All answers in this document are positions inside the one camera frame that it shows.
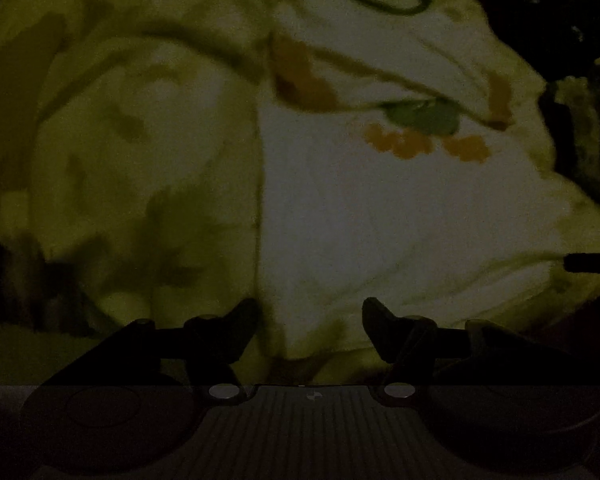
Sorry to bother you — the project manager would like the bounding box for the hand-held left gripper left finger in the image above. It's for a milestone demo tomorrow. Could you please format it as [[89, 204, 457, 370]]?
[[50, 297, 264, 405]]

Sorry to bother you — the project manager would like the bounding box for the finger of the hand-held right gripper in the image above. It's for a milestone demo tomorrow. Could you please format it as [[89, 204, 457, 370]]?
[[563, 252, 600, 277]]

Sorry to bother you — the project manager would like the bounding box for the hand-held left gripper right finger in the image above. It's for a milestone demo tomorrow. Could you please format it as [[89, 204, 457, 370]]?
[[361, 297, 581, 405]]

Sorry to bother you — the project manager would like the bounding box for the white small shirt green collar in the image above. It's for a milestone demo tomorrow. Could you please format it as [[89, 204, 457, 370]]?
[[252, 0, 600, 363]]

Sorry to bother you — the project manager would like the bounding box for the leaf print blanket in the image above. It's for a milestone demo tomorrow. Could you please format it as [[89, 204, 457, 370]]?
[[0, 0, 600, 386]]

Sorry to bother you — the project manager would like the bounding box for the dark cloth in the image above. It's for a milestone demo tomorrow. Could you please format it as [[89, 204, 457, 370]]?
[[472, 0, 600, 206]]

